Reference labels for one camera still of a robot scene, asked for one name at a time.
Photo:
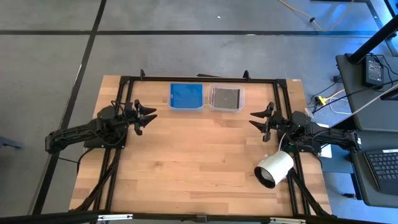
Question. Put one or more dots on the black power adapter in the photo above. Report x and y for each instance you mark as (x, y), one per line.
(373, 71)

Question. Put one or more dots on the white cylindrical camera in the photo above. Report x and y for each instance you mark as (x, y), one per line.
(275, 169)

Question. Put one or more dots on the yellow plug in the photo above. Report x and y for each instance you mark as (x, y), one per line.
(321, 99)

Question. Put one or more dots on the black aluminium table frame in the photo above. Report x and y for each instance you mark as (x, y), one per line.
(149, 79)

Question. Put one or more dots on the clear plastic container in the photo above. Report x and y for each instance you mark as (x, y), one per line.
(169, 109)
(211, 109)

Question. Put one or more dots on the grey side desk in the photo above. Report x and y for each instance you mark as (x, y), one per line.
(360, 180)
(367, 109)

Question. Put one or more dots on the black keyboard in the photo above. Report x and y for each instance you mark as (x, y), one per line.
(384, 169)

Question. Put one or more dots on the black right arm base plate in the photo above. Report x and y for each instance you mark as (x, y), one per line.
(300, 148)

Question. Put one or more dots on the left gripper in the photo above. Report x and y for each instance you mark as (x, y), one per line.
(130, 116)

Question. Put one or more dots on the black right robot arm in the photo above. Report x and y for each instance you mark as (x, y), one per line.
(329, 135)

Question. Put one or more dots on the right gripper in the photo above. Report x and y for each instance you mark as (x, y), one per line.
(280, 123)

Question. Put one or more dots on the blue jewel case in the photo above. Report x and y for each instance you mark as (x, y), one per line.
(186, 96)

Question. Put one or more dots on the black beam with silver brackets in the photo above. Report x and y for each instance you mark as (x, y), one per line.
(186, 218)

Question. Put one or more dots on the white power box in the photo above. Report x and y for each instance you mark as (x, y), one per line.
(326, 152)

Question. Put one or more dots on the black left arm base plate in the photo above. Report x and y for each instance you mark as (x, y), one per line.
(119, 144)

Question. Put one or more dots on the black slanted pole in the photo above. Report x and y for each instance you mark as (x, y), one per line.
(373, 40)

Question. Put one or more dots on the dark grey furniture foot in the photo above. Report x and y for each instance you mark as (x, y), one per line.
(11, 143)

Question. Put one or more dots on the black jewel case swirl print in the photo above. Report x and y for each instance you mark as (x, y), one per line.
(226, 99)

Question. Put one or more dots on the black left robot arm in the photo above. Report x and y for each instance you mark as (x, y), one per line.
(77, 133)

